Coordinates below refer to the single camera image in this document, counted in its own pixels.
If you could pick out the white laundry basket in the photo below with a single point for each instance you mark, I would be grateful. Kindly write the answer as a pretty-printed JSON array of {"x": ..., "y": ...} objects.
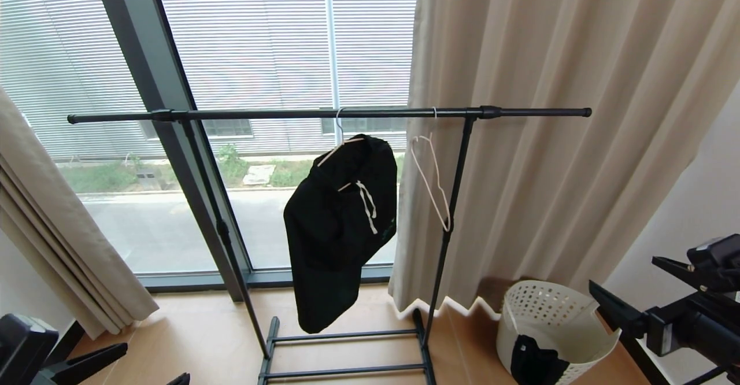
[{"x": 549, "y": 310}]

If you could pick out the pink clothes hanger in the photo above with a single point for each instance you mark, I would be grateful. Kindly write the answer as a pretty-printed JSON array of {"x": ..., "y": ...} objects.
[
  {"x": 341, "y": 142},
  {"x": 430, "y": 182}
]

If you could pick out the window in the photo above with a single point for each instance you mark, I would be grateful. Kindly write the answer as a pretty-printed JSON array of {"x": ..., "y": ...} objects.
[{"x": 260, "y": 38}]

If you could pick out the black garment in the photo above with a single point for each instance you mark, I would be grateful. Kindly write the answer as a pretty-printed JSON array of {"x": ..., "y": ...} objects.
[{"x": 537, "y": 362}]

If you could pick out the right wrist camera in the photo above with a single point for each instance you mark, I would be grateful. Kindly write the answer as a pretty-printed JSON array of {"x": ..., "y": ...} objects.
[{"x": 720, "y": 261}]

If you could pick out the black shorts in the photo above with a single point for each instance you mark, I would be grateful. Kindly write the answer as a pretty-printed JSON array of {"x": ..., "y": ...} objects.
[{"x": 335, "y": 229}]

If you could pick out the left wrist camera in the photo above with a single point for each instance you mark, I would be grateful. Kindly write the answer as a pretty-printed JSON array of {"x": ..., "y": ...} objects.
[{"x": 23, "y": 344}]

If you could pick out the beige curtain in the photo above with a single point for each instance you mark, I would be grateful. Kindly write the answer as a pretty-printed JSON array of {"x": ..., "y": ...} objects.
[
  {"x": 58, "y": 229},
  {"x": 578, "y": 55}
]

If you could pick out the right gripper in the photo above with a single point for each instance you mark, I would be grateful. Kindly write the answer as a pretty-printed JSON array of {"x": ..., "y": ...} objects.
[{"x": 699, "y": 327}]

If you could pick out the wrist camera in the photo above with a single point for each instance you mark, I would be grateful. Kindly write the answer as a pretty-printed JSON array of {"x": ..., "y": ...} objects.
[
  {"x": 23, "y": 344},
  {"x": 720, "y": 261}
]

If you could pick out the black clothes rack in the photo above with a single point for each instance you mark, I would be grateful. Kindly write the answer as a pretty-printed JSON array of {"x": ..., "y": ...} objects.
[{"x": 289, "y": 113}]

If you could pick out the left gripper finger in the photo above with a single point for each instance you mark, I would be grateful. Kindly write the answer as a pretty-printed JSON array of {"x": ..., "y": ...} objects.
[
  {"x": 81, "y": 367},
  {"x": 180, "y": 380}
]

